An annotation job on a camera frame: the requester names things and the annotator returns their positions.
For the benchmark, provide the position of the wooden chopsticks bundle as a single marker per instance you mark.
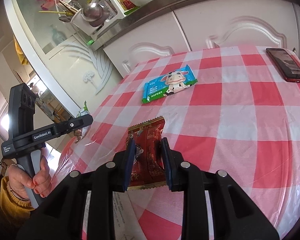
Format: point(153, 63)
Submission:
point(65, 7)

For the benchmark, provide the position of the white dish rack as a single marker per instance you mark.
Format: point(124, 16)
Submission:
point(115, 5)

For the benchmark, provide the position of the yellow hanging cloth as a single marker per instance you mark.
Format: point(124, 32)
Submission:
point(18, 50)

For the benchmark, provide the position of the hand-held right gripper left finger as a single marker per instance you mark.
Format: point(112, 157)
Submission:
point(130, 165)

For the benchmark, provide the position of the green plastic clip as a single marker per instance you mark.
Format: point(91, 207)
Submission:
point(90, 42)

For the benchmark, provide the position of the glass door with floral decals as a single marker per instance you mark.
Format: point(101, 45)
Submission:
point(40, 37)

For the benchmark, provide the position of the red snack wrapper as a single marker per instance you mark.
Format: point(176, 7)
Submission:
point(147, 150)

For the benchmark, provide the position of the person's left hand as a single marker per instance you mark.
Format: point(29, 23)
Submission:
point(17, 180)

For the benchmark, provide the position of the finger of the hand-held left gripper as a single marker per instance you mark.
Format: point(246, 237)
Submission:
point(73, 124)

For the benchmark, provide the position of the blue wet wipes packet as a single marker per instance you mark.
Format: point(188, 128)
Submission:
point(170, 85)

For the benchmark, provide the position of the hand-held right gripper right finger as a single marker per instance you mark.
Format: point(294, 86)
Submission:
point(165, 165)

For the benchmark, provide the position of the red white checkered tablecloth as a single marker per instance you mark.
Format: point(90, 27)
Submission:
point(240, 120)

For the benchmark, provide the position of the steel ladle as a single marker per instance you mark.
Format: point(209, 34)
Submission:
point(92, 12)

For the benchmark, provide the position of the white paper sachet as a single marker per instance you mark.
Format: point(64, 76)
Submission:
point(122, 212)

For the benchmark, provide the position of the grey kitchen countertop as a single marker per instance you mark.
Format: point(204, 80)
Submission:
point(150, 17)

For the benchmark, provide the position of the person's left forearm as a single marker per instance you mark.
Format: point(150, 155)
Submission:
point(7, 212)

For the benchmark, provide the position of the green snack packet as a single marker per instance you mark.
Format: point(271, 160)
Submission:
point(83, 110)

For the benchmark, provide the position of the smartphone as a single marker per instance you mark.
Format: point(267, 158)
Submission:
point(287, 63)

